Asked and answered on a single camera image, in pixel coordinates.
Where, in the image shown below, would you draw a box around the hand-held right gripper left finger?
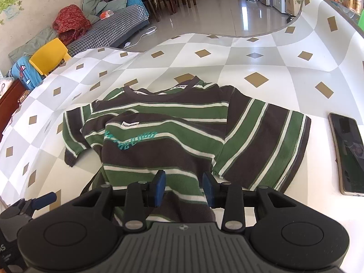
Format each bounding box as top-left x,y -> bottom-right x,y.
71,170 -> 167,232

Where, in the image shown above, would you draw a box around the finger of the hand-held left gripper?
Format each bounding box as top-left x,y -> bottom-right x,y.
21,192 -> 57,215

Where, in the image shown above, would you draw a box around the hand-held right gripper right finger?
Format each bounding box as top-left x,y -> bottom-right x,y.
202,171 -> 298,232

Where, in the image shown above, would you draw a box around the green brown striped t-shirt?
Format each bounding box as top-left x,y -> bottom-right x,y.
63,76 -> 312,224

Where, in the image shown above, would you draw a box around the wooden cabinet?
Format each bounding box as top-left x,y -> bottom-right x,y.
0,78 -> 29,137

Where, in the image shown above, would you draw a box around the blue printed cloth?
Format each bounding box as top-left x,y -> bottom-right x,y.
10,55 -> 47,91

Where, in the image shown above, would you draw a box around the black smartphone gold case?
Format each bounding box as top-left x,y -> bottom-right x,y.
328,112 -> 364,197

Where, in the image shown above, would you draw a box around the yellow plastic chair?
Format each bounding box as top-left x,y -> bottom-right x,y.
29,38 -> 72,77

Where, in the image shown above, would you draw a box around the houndstooth sofa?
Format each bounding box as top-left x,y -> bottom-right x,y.
67,4 -> 150,58

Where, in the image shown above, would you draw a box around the red patterned cloth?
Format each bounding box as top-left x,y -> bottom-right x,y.
52,5 -> 93,46

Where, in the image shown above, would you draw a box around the grey-green cushion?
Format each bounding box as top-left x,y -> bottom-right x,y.
82,0 -> 129,25

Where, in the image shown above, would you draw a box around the cardboard box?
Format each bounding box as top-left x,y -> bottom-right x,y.
284,0 -> 307,17

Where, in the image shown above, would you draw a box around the gold tin cans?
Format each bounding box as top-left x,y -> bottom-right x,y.
342,0 -> 364,14

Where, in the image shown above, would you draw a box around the white power cable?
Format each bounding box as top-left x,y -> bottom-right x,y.
123,26 -> 157,49

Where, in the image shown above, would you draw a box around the plant wall sticker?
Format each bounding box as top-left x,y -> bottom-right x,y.
0,0 -> 19,21

